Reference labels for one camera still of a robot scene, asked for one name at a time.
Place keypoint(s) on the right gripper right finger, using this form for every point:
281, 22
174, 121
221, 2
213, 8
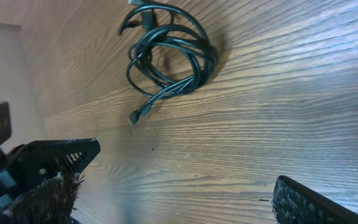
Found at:
294, 203

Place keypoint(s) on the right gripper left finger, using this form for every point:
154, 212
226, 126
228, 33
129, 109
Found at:
40, 181

